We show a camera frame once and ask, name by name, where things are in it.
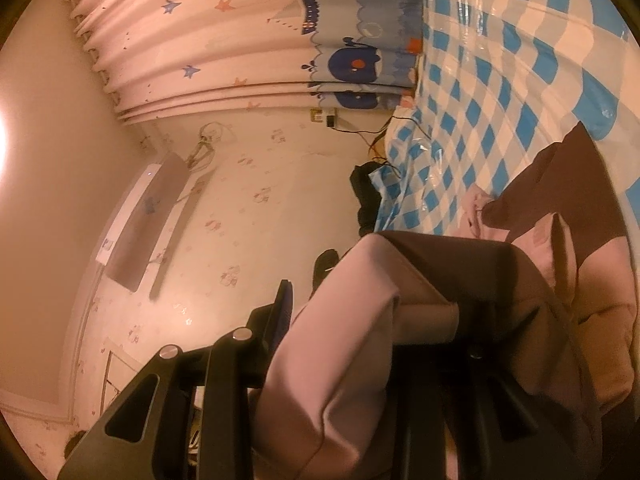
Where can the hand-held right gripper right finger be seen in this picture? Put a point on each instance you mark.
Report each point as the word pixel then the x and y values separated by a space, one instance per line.
pixel 500 410

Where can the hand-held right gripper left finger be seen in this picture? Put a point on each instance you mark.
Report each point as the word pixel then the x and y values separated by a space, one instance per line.
pixel 284 307

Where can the pink and brown jacket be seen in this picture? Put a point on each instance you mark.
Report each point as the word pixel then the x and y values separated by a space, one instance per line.
pixel 350 310

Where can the black cloth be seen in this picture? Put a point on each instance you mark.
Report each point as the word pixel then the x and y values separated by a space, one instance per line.
pixel 362 195

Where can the black charger plug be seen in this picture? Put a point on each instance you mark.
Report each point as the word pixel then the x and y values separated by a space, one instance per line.
pixel 331 121

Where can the small pink cloth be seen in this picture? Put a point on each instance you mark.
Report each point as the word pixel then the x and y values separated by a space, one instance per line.
pixel 405 101

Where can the whale print curtain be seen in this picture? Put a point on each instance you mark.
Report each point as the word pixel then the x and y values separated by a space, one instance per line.
pixel 200 35

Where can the blue white checked bed cover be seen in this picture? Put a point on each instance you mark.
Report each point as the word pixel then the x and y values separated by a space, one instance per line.
pixel 500 60

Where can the wall air conditioner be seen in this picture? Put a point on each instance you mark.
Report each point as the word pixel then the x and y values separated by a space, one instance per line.
pixel 145 220

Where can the wall socket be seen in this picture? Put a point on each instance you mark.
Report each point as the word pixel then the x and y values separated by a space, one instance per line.
pixel 317 115

